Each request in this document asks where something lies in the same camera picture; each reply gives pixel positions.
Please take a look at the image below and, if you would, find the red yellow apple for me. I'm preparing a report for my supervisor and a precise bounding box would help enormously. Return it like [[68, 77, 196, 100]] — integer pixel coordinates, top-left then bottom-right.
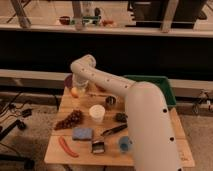
[[70, 87, 79, 98]]

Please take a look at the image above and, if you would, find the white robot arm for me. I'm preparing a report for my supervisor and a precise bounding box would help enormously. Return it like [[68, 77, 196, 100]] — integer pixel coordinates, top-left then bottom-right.
[[70, 55, 183, 171]]

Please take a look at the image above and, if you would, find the purple bowl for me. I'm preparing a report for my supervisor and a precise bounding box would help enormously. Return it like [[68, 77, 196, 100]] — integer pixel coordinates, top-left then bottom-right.
[[64, 74, 72, 89]]

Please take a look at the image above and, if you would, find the red bowl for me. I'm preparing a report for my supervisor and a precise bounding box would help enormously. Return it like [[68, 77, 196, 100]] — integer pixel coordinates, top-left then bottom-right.
[[96, 84, 106, 92]]

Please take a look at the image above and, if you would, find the metal spoon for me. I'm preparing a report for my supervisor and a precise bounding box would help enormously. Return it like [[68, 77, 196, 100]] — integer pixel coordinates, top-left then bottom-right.
[[88, 93, 108, 97]]

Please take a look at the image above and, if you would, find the white plastic cup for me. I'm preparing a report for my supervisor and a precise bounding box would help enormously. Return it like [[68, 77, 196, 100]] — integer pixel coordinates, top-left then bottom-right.
[[89, 105, 105, 123]]

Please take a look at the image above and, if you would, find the bunch of dark grapes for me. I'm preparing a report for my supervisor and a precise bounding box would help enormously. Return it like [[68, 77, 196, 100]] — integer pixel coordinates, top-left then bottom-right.
[[55, 110, 83, 130]]

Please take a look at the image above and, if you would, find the small metal cup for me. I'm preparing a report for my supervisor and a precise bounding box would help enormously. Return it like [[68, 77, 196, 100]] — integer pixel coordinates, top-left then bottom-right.
[[105, 96, 116, 109]]

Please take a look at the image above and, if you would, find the wooden folding table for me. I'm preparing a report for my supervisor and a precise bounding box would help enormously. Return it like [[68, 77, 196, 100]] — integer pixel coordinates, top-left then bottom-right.
[[45, 84, 195, 168]]

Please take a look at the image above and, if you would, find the blue sponge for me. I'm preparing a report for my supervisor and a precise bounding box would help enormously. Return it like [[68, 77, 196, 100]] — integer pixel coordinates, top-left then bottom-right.
[[72, 128, 93, 141]]

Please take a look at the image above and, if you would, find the dark green scrub sponge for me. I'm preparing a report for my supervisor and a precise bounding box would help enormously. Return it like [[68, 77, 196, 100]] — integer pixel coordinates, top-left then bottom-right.
[[115, 113, 127, 123]]

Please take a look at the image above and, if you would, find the red chili pepper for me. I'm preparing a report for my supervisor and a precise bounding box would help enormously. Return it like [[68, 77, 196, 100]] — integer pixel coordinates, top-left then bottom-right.
[[58, 136, 79, 158]]

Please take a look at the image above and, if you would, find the small black metal box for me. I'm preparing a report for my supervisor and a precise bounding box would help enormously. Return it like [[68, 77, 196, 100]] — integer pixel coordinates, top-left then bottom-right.
[[91, 140, 105, 154]]

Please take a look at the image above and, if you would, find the blue plastic cup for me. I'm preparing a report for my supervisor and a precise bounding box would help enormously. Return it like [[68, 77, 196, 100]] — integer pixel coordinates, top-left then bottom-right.
[[118, 136, 132, 153]]

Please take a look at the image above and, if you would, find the green plastic tray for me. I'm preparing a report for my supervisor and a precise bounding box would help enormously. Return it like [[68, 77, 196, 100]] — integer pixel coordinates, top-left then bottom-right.
[[125, 75, 176, 109]]

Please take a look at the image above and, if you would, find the black handled brush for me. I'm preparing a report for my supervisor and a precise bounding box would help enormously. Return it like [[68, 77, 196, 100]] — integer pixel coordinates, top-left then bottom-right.
[[101, 124, 128, 136]]

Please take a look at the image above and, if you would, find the black cable on floor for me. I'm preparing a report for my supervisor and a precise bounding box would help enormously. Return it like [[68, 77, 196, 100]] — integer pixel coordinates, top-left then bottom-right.
[[0, 91, 34, 141]]

